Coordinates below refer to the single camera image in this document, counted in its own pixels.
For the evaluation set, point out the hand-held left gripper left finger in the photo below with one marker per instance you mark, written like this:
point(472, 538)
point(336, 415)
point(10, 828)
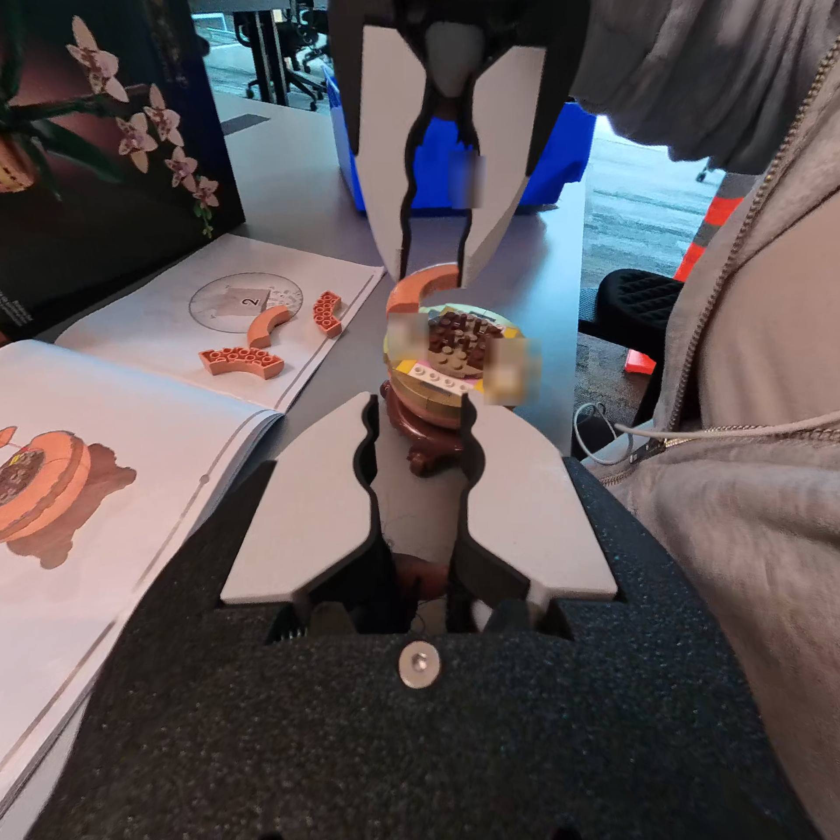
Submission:
point(302, 525)

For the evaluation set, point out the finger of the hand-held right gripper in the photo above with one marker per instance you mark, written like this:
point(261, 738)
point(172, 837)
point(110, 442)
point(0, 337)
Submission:
point(383, 131)
point(505, 145)

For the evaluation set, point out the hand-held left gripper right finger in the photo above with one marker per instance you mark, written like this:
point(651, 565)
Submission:
point(538, 525)

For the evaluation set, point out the blue plastic bin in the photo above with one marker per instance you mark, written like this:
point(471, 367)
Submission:
point(571, 158)

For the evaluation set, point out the brick pot model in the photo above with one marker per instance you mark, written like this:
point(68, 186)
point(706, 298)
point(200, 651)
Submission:
point(427, 420)

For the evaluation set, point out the salmon curved brick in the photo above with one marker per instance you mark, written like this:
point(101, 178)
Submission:
point(420, 286)
point(269, 328)

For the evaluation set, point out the background office desks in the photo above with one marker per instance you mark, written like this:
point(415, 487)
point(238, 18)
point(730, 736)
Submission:
point(276, 40)

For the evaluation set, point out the studded orange arc brick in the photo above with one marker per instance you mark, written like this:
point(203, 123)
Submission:
point(243, 361)
point(328, 313)

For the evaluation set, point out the white instruction booklet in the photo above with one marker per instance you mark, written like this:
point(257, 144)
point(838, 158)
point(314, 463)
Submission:
point(145, 433)

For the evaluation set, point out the black mesh chair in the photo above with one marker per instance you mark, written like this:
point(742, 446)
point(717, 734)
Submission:
point(630, 309)

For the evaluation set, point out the orange floor object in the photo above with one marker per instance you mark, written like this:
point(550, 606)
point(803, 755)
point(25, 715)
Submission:
point(709, 236)

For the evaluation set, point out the black flower print box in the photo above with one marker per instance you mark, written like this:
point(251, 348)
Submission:
point(79, 171)

